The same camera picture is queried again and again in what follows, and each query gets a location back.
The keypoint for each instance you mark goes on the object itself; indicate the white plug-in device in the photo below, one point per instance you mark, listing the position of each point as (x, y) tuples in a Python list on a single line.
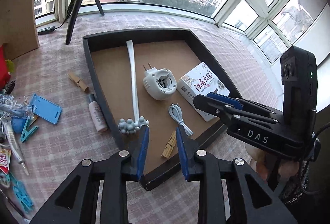
[(159, 84)]

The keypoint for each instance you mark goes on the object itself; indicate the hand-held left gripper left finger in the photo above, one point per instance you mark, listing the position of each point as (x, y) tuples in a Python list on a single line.
[(142, 154)]

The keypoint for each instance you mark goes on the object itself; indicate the black tripod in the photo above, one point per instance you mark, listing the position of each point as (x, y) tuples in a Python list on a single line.
[(74, 7)]

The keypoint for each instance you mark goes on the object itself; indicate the white printed box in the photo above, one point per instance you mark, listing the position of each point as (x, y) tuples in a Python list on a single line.
[(198, 82)]

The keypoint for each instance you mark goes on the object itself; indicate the white window frame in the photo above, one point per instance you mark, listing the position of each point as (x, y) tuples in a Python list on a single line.
[(241, 2)]

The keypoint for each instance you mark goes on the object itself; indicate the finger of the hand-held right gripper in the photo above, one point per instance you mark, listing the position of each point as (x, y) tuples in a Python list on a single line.
[(226, 100), (211, 105)]

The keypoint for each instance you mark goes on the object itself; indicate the black cardboard tray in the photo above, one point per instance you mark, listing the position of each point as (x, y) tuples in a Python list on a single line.
[(116, 79)]

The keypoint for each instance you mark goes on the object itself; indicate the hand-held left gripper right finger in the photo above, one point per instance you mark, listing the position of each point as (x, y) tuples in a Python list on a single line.
[(182, 157)]

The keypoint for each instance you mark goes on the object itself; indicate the clear plastic packet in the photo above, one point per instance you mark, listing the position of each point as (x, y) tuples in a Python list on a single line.
[(13, 105)]

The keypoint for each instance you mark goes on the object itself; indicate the person's right hand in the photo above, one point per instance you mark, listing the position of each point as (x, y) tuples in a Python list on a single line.
[(260, 162)]

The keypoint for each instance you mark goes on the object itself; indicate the wooden clothespin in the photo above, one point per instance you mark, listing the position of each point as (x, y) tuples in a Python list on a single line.
[(78, 82), (169, 146)]

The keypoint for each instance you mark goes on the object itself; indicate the small red white sachet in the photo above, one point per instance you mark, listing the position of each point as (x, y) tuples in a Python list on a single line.
[(4, 159)]

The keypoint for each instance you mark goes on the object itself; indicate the silver pen-shaped tool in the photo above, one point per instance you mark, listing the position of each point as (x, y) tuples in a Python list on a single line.
[(14, 144)]

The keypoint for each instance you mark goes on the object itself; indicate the person's right forearm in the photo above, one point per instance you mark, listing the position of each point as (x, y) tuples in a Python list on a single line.
[(294, 187)]

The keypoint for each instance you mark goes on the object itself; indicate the blue plastic phone stand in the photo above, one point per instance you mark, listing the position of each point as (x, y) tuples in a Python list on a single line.
[(46, 109)]

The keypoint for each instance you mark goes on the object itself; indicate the teal plastic clip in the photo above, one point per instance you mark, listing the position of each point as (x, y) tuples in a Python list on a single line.
[(20, 195)]

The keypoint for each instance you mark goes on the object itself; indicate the small pink bottle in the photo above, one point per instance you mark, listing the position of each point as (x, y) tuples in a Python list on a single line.
[(96, 115)]

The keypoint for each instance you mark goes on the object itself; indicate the pink plaid tablecloth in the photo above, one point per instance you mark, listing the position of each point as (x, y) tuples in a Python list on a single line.
[(51, 64)]

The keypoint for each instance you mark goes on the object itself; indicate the black USB hub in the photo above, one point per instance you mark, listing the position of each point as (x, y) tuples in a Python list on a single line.
[(46, 30)]

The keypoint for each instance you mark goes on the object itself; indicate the light wooden board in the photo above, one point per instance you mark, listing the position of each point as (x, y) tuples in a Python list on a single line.
[(18, 7)]

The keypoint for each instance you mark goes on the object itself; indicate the red fabric pouch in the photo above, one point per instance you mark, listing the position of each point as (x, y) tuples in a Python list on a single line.
[(2, 64)]

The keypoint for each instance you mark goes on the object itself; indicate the teal plastic clothespin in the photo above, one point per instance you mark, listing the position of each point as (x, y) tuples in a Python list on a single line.
[(28, 131)]

